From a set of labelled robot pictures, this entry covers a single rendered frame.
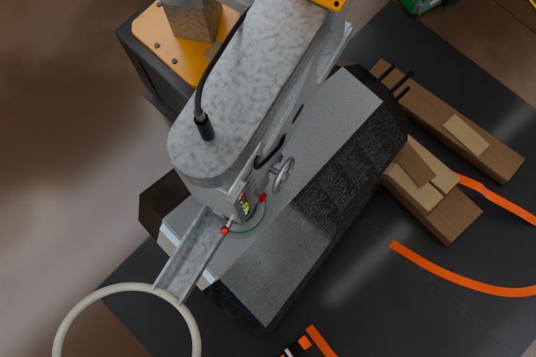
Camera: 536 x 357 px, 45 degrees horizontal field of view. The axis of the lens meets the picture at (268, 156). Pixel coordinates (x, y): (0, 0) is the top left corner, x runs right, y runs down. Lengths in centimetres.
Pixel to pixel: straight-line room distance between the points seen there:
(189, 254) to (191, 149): 65
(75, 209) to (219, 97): 202
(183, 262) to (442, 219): 154
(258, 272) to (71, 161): 157
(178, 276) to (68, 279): 139
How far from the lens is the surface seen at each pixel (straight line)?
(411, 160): 340
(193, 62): 304
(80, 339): 365
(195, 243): 242
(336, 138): 277
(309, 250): 281
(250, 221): 261
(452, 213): 348
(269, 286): 277
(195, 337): 232
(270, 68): 193
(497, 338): 356
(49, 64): 417
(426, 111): 365
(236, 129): 186
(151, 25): 318
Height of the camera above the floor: 344
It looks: 71 degrees down
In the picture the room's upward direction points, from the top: 11 degrees counter-clockwise
